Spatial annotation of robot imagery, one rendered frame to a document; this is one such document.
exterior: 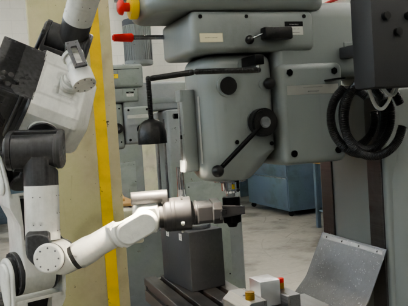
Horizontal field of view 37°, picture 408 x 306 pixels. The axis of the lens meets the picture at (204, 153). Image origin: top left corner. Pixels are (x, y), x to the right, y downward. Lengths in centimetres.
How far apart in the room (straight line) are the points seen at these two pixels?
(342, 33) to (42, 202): 89
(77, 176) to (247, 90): 185
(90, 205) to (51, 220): 165
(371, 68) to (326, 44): 27
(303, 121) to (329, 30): 25
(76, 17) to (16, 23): 881
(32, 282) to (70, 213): 124
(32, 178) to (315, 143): 73
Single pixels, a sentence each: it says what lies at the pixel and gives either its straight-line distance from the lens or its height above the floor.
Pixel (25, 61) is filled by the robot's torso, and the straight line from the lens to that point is 180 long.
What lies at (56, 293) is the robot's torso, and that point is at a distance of 212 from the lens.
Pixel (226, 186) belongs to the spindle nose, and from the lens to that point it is 160.
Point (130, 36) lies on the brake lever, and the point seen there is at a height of 170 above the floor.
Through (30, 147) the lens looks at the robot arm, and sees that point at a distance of 163.
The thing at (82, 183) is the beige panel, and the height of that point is 119.
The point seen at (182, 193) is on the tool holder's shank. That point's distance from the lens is 204.
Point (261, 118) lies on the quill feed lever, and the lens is 150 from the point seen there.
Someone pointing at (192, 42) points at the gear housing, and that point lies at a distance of 147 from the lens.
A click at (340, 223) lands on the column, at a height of 114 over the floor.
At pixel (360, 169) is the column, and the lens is 175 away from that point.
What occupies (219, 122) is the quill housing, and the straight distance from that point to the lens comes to 150.
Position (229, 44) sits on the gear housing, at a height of 165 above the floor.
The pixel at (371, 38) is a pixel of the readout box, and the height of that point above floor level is 162.
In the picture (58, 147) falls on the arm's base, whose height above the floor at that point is 142.
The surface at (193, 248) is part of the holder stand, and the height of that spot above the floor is 108.
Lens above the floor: 147
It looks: 3 degrees down
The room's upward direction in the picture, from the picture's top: 4 degrees counter-clockwise
